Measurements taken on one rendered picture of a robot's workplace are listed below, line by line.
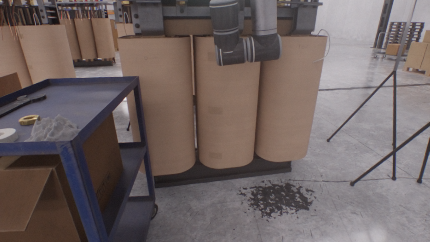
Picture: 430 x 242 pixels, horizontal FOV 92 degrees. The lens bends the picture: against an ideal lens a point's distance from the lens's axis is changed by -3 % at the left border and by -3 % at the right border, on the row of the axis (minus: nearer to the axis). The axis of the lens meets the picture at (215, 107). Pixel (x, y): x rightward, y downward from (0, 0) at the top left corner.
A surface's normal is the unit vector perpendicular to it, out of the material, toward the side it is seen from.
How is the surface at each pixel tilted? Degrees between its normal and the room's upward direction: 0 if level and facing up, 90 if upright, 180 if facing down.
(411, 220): 0
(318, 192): 0
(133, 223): 0
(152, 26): 90
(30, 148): 90
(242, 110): 90
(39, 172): 26
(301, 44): 90
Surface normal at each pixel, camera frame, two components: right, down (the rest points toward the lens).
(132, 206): 0.00, -0.93
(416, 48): -0.97, 0.08
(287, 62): -0.17, 0.37
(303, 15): 0.17, 0.37
